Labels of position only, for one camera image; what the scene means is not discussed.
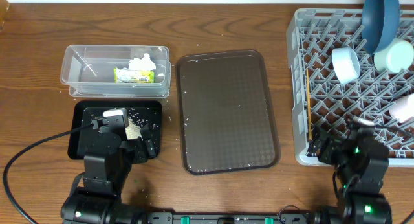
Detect wooden chopstick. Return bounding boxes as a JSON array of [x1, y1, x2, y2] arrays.
[[306, 69, 312, 142]]

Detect pink cup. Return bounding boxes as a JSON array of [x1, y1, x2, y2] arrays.
[[389, 94, 413, 123]]

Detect yellow snack wrapper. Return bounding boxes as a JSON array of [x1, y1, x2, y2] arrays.
[[113, 67, 155, 84]]

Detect white tissue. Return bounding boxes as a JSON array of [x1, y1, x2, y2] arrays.
[[128, 53, 156, 71]]

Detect light blue rice bowl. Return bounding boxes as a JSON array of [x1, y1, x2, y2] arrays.
[[331, 47, 360, 85]]

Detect mint green bowl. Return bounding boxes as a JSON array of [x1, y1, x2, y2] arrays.
[[374, 38, 413, 74]]

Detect dark blue plate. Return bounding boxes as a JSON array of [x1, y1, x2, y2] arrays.
[[362, 0, 400, 54]]

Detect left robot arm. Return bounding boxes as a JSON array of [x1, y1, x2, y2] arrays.
[[61, 115, 157, 224]]

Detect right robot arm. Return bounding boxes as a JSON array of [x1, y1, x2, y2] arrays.
[[308, 124, 392, 224]]

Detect grey dishwasher rack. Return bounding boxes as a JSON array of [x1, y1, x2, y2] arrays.
[[286, 8, 413, 167]]

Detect spilled rice pile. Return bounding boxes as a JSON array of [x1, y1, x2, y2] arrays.
[[125, 116, 160, 140]]

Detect black tray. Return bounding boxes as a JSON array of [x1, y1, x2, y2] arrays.
[[67, 100, 162, 159]]

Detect clear plastic bin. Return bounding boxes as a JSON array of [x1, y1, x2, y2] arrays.
[[60, 45, 171, 98]]

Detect brown serving tray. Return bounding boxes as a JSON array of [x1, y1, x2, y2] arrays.
[[175, 49, 281, 175]]

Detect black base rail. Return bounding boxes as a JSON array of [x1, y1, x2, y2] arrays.
[[146, 212, 315, 224]]

